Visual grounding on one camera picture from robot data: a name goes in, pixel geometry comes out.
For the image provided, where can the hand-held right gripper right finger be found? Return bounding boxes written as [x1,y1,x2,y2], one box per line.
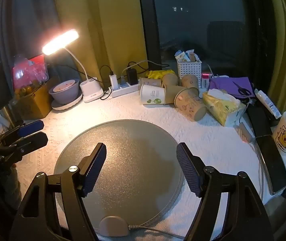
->
[176,143,275,241]

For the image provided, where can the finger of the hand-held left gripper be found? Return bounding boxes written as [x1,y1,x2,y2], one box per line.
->
[0,120,44,143]
[0,132,49,161]

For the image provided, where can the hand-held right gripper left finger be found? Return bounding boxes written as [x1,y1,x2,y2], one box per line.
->
[9,143,107,241]

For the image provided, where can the brown printed paper cup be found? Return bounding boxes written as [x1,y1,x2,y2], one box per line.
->
[174,88,208,122]

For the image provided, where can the white paper cup green print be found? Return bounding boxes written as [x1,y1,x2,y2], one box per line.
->
[140,84,166,105]

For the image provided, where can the cardboard box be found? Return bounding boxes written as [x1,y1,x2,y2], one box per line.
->
[15,77,56,120]

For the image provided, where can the white textured table cover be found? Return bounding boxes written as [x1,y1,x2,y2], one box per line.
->
[15,90,284,241]

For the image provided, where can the round grey mat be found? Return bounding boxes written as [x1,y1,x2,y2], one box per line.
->
[53,119,185,234]

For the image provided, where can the white round plate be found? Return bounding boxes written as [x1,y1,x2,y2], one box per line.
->
[51,90,83,111]

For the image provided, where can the purple bowl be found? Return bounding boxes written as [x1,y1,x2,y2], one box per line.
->
[49,79,80,104]

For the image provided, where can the pink plastic bag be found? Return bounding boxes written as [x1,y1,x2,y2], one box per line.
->
[12,54,50,91]

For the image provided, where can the white oval controller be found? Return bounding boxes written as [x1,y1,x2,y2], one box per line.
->
[99,216,128,237]

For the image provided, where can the white desk lamp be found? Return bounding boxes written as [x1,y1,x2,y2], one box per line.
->
[42,29,105,103]

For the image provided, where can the yellow tissue pack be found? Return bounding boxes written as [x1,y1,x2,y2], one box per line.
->
[202,88,247,127]

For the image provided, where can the black smartphone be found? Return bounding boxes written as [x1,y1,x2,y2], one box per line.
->
[255,135,286,195]

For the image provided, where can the white power strip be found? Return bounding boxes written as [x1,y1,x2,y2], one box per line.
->
[108,83,141,98]

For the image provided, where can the black flat case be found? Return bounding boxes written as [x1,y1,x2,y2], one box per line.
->
[247,104,273,137]

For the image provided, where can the small red white bottle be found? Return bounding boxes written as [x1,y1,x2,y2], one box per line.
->
[201,73,211,89]

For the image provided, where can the white charger plug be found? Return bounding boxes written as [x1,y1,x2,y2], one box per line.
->
[109,74,120,90]

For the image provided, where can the purple cloth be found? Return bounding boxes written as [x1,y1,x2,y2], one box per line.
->
[209,77,255,99]

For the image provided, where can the black scissors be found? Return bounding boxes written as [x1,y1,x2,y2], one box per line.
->
[232,81,254,96]

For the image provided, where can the white plastic basket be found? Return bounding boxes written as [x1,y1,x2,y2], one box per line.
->
[177,60,202,80]

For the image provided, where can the yellow rubber gloves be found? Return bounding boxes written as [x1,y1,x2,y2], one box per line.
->
[145,70,176,80]

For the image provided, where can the black charger plug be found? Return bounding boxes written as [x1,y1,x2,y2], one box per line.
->
[126,68,138,85]

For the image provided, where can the white tube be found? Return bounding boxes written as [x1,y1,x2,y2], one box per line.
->
[254,89,283,119]

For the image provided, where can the grey curtain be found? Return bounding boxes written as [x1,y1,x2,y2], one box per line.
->
[0,0,84,86]

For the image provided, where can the packets in basket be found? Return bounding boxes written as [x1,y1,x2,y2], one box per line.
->
[175,50,201,63]

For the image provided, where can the grey controller cable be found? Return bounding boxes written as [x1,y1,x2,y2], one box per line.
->
[127,225,186,240]

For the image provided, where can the black window frame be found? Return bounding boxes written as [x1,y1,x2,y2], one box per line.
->
[136,0,163,68]

